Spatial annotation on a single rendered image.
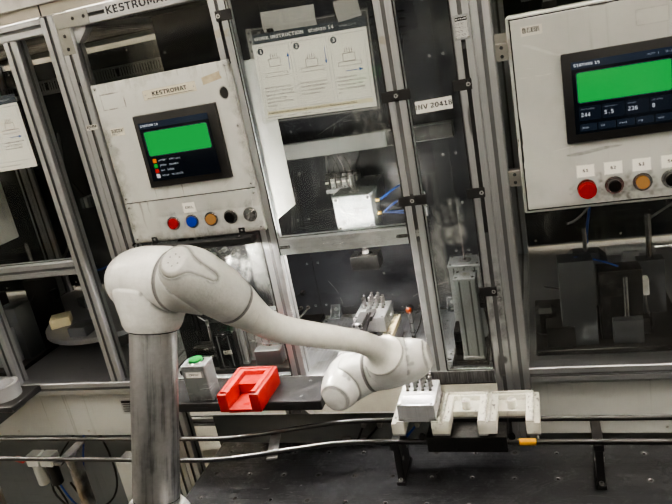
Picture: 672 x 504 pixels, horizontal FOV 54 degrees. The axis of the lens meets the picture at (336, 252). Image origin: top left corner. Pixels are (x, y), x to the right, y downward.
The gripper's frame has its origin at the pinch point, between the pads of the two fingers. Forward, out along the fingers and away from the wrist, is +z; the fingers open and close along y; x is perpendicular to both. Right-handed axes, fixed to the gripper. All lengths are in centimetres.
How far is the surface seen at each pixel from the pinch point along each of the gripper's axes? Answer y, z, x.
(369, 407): -104, 111, 43
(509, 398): -11.0, -25.1, -40.1
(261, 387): -3.6, -29.0, 25.6
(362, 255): 19.5, 6.2, 0.6
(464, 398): -11.1, -24.6, -28.7
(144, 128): 69, -15, 48
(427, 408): -8.0, -33.6, -20.6
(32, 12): 142, 347, 354
